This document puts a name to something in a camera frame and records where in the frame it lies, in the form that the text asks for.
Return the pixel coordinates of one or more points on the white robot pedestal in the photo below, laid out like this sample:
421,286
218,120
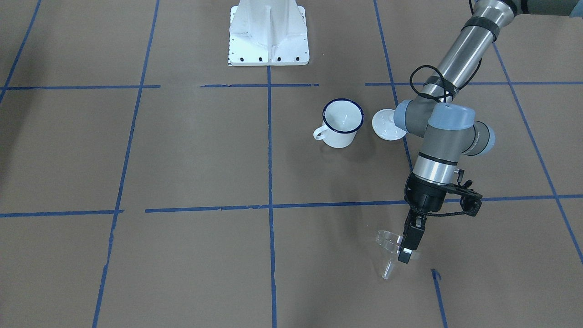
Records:
268,32

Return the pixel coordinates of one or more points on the white cup lid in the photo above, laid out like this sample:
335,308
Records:
384,125

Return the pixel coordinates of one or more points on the white enamel cup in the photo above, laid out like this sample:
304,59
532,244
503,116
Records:
341,120

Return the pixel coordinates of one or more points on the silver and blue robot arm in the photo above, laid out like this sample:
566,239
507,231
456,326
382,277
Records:
449,130

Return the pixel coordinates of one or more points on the clear plastic funnel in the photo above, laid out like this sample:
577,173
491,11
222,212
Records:
389,244

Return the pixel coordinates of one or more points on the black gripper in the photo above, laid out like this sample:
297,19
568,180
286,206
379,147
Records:
424,196

